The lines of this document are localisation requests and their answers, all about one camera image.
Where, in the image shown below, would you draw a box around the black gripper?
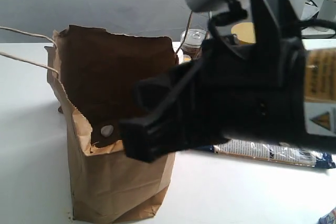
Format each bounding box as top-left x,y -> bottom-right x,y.
134,37 -> 307,148

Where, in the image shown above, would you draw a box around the brown paper bag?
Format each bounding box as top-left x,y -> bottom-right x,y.
0,10 -> 213,224

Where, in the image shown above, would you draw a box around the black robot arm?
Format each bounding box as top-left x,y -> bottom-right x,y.
119,38 -> 335,163

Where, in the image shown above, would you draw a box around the yellow grain container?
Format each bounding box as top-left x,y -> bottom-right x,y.
182,55 -> 192,63

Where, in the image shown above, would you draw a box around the clear jar dark contents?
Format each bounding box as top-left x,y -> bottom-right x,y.
181,29 -> 208,59

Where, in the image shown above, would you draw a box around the clear jar yellow lid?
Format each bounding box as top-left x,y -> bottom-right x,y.
231,22 -> 256,44

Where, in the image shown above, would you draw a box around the blue noodle package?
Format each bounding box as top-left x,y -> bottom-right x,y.
197,140 -> 335,169

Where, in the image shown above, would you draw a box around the white cylinder in background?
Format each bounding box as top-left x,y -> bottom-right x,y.
318,0 -> 336,21

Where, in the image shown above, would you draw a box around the blue package corner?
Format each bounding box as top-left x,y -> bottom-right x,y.
318,208 -> 336,224

